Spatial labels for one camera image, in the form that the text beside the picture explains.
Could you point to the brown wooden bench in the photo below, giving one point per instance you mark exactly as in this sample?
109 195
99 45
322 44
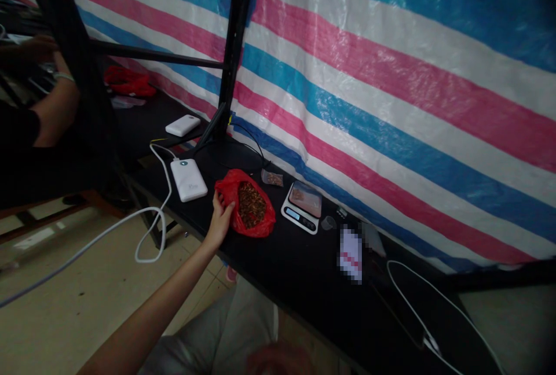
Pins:
82 198

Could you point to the person's left fingers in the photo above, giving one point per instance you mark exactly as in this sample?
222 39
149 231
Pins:
218 199

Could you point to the small clear bag of bits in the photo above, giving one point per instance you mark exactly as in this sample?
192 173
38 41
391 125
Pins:
273 178

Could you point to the flat clear plastic bag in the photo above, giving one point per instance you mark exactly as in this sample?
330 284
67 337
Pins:
126 102

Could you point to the person's foot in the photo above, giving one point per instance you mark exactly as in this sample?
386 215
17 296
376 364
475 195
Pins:
231 274

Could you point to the person's left hand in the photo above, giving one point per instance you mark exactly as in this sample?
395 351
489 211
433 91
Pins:
220 221

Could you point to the crumpled red bag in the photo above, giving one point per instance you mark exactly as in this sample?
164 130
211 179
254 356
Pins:
126 80

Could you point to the brown dried bits in bag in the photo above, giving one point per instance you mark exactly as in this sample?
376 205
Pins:
252 205

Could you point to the person's left thumb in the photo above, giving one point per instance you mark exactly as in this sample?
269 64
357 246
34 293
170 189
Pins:
229 209

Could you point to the white plastic packet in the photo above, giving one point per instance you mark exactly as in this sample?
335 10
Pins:
372 238

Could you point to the small dark clip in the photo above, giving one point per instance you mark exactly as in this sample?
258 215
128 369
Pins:
341 212

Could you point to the striped pink blue white tarp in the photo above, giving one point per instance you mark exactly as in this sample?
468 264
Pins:
391 88

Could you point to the red plastic bag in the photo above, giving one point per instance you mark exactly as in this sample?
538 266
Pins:
265 218

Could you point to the small clear plastic cup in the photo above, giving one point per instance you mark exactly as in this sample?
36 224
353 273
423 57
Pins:
329 223

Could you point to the black metal frame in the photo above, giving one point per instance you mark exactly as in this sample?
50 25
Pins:
230 45

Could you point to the white kitchen scale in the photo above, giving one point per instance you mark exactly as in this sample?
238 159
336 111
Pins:
299 215

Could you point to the person's legs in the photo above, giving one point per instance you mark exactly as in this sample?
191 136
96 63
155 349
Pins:
195 344

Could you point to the large white power bank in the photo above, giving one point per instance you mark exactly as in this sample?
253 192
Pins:
187 180

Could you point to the small white power bank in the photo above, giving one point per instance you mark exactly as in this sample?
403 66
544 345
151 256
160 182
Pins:
182 126

